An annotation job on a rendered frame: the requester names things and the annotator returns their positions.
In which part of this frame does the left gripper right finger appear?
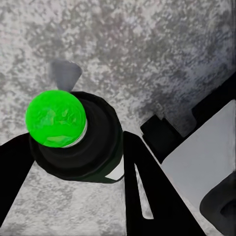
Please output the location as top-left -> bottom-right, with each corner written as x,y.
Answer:
123,131 -> 206,236

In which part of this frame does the insectifuge atomizer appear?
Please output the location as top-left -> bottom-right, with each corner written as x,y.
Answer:
25,60 -> 124,183

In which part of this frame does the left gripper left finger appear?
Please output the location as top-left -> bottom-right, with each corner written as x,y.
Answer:
0,133 -> 35,228

